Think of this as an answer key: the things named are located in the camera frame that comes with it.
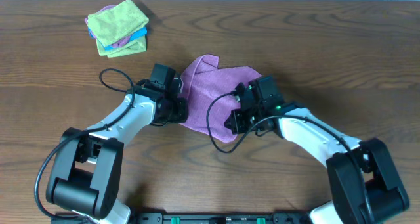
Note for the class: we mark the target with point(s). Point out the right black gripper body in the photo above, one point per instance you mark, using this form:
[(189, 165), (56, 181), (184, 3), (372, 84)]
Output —
[(246, 121)]

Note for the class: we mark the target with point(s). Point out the green folded cloth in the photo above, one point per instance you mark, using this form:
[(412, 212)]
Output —
[(113, 24), (135, 46)]

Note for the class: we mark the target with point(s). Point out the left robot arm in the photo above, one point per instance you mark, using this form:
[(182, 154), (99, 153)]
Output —
[(79, 180)]

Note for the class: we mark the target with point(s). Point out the top green folded cloth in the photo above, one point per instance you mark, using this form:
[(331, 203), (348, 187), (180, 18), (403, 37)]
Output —
[(113, 24)]

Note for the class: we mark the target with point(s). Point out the blue folded cloth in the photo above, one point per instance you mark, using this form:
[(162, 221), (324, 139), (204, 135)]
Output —
[(137, 34)]

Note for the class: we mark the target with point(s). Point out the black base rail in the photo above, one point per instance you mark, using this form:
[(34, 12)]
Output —
[(222, 218)]

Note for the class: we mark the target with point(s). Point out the purple microfibre cloth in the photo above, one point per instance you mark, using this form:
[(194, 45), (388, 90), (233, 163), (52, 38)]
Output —
[(203, 81)]

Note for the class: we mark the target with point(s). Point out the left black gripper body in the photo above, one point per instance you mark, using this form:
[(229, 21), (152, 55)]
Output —
[(179, 109)]

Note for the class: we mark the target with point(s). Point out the bottom green folded cloth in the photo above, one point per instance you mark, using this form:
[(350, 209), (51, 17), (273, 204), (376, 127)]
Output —
[(135, 46)]

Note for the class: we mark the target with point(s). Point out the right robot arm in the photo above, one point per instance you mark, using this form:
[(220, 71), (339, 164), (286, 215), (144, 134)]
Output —
[(364, 182)]

